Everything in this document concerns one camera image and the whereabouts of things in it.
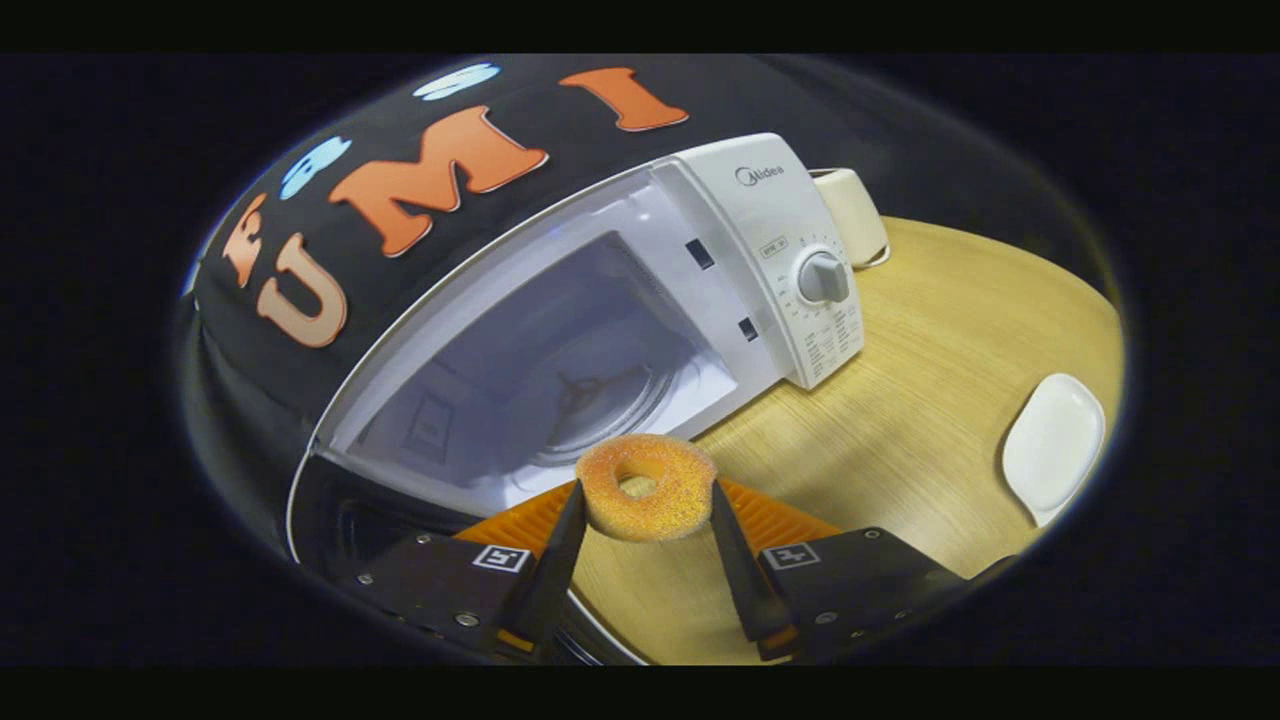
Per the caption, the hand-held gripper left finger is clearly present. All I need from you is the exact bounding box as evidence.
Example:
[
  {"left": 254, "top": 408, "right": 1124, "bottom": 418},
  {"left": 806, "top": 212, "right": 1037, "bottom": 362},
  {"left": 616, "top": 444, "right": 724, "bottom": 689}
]
[{"left": 340, "top": 478, "right": 591, "bottom": 661}]

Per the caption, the cream toaster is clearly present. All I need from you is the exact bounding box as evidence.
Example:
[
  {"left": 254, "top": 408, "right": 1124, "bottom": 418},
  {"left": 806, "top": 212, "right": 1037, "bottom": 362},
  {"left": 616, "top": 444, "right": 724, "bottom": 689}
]
[{"left": 810, "top": 168, "right": 891, "bottom": 271}]

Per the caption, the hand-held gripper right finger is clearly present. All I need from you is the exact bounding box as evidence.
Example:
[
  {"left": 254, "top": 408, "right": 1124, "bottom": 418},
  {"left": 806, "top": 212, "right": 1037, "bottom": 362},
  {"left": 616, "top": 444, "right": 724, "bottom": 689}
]
[{"left": 708, "top": 478, "right": 1021, "bottom": 663}]

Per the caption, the white microwave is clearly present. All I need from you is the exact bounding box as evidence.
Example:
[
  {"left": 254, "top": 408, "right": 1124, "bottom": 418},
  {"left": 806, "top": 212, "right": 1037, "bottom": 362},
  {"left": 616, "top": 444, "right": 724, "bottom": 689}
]
[{"left": 288, "top": 133, "right": 866, "bottom": 666}]

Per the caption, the orange sponge doughnut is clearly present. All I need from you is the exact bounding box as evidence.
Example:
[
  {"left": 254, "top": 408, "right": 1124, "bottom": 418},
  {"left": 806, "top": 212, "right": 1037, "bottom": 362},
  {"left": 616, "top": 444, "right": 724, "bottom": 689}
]
[{"left": 575, "top": 435, "right": 719, "bottom": 543}]

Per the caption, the white plate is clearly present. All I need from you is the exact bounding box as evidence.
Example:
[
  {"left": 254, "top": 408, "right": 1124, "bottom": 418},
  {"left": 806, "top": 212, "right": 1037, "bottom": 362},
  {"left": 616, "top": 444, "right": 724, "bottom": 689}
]
[{"left": 1002, "top": 373, "right": 1107, "bottom": 528}]

